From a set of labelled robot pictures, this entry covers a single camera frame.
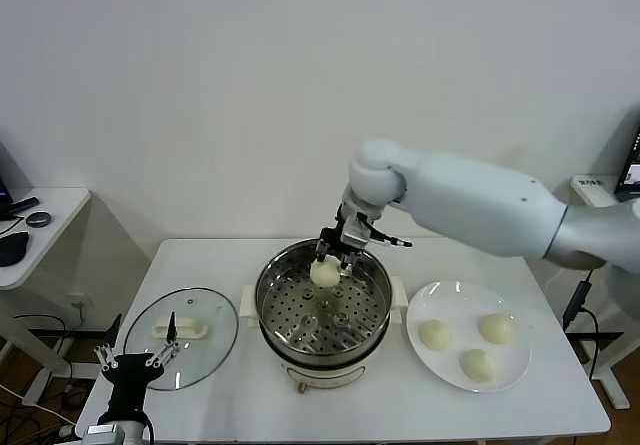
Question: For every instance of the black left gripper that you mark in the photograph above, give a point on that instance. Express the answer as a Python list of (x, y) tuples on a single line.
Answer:
[(130, 375)]

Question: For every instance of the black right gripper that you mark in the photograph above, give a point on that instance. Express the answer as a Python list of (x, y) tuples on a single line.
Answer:
[(336, 237)]

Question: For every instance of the white steamed baozi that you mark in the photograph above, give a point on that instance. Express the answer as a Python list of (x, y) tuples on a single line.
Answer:
[(479, 366), (496, 329), (435, 336), (325, 272)]

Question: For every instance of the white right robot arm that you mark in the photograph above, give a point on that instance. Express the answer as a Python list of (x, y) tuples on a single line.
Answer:
[(475, 200)]

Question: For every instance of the stainless steel bowl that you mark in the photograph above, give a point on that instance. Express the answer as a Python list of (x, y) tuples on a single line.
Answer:
[(325, 325)]

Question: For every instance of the white side desk with mouse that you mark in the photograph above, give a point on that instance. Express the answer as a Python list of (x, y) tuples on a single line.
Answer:
[(55, 245)]

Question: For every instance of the white round plate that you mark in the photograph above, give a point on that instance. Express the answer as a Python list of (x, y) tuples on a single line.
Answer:
[(450, 365)]

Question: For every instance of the black computer mouse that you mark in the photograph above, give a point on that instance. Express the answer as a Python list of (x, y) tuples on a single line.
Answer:
[(12, 249)]

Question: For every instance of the black bar device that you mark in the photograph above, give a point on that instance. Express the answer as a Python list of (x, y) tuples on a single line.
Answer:
[(22, 206)]

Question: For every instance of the black laptop beside mouse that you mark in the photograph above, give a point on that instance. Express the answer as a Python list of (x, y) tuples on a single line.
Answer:
[(12, 170)]

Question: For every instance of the black text desk label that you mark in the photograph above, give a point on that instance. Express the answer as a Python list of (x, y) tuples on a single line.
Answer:
[(590, 182)]

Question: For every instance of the white side desk with label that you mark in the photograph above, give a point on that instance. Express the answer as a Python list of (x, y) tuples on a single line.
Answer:
[(595, 187)]

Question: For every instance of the laptop screen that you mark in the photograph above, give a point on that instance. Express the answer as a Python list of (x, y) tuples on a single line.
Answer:
[(631, 165)]

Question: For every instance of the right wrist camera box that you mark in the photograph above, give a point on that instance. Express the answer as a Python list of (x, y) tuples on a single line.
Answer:
[(357, 230)]

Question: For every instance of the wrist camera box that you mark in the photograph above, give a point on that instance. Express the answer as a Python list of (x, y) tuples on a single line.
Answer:
[(357, 230), (102, 432)]

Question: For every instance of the white wall socket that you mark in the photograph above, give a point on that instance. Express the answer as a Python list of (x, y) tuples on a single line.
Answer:
[(80, 301)]

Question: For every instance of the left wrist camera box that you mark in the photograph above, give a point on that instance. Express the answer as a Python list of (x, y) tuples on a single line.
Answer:
[(102, 432)]

